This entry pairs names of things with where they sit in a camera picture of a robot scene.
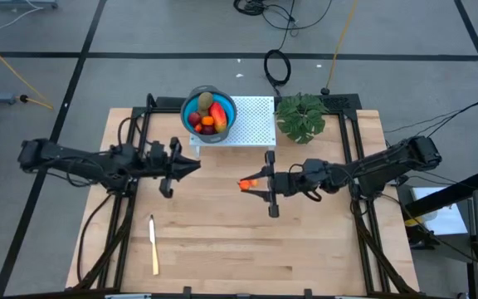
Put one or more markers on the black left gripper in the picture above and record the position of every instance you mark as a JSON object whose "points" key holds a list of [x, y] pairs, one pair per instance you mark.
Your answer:
{"points": [[168, 168]]}

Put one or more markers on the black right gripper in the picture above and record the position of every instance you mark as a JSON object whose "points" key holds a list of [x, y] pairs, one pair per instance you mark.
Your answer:
{"points": [[286, 182]]}

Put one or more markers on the small orange toy fruit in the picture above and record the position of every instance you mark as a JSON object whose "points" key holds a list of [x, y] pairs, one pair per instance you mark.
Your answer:
{"points": [[198, 128], [245, 184]]}

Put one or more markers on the dark red toy pomegranate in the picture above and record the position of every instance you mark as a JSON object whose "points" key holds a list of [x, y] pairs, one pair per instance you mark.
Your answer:
{"points": [[208, 130]]}

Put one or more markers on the dark red toy plum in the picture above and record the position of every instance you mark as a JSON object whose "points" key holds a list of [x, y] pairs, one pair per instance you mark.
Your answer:
{"points": [[194, 119]]}

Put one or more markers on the round orange toy orange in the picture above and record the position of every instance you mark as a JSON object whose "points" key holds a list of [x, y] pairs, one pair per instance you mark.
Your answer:
{"points": [[208, 121]]}

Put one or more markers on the red yellow toy mango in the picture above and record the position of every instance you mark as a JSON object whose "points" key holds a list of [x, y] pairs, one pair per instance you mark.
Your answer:
{"points": [[219, 117]]}

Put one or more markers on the green brown toy kiwi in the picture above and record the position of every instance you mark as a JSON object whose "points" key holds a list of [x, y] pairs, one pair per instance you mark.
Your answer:
{"points": [[205, 100]]}

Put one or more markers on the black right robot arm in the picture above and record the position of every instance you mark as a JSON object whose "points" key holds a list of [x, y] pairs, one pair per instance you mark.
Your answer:
{"points": [[388, 160]]}

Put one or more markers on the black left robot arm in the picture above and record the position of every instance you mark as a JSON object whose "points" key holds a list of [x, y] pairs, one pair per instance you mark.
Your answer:
{"points": [[77, 160]]}

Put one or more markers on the blue bowl with grey rim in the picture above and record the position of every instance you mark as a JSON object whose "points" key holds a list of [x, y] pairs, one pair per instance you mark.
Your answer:
{"points": [[189, 106]]}

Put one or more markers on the white perforated metal shelf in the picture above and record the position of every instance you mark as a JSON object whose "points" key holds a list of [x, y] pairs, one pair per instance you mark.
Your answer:
{"points": [[255, 120]]}

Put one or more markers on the green plant in white pot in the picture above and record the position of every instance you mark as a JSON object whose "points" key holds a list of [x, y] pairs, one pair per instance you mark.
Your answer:
{"points": [[301, 118]]}

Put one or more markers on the black table edge clamp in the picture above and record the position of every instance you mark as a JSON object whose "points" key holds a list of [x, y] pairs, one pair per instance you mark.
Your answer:
{"points": [[187, 291], [307, 292]]}

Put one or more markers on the white paper sheet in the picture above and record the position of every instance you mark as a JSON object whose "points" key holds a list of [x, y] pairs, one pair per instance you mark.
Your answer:
{"points": [[442, 216]]}

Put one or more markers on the black stand beam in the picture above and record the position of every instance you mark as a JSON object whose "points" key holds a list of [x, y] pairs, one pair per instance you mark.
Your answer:
{"points": [[450, 193]]}

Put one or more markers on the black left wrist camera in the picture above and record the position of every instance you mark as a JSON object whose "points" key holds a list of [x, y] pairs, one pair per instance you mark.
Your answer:
{"points": [[156, 150]]}

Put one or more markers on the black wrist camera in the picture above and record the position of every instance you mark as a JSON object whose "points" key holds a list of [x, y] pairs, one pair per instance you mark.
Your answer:
{"points": [[156, 150], [313, 167]]}

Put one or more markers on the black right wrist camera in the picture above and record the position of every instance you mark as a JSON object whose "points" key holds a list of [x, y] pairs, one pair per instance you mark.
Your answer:
{"points": [[313, 167]]}

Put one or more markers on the silver aluminium bracket bar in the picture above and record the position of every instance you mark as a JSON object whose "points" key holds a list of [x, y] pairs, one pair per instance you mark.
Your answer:
{"points": [[128, 296]]}

